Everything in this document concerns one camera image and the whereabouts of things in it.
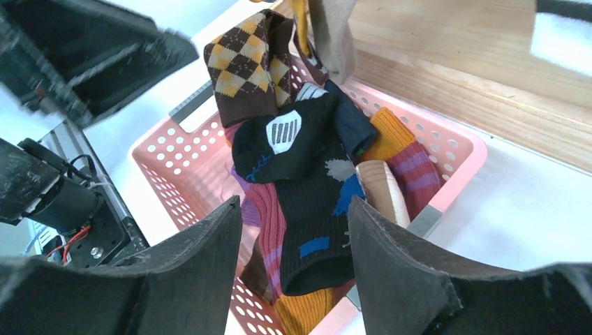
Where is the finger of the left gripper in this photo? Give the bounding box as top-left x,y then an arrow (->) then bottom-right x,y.
1,1 -> 199,128

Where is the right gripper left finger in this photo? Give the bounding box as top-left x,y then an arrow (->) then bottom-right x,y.
1,196 -> 242,334

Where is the black ribbed sock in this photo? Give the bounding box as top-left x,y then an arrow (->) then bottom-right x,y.
232,93 -> 363,296

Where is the tan sock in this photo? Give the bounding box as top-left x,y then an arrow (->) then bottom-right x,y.
308,0 -> 357,84

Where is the navy green sock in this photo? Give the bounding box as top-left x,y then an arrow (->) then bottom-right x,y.
324,80 -> 378,159

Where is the maroon purple striped sock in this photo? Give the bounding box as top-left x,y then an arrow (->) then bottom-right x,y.
359,107 -> 442,220

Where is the brown white striped sock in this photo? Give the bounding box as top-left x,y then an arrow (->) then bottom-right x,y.
356,160 -> 410,228

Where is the pink perforated plastic basket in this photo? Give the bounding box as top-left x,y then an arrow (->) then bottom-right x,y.
130,54 -> 487,334

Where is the brown argyle sock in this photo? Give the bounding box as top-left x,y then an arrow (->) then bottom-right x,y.
203,9 -> 294,128

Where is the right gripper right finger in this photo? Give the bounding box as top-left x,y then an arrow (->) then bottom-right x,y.
348,198 -> 591,334

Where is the mustard yellow sock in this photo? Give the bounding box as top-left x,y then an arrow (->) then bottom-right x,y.
290,0 -> 311,57

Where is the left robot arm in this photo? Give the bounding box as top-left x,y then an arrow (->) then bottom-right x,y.
1,1 -> 199,268

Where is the maroon yellow sock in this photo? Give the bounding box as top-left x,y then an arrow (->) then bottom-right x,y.
237,177 -> 335,334

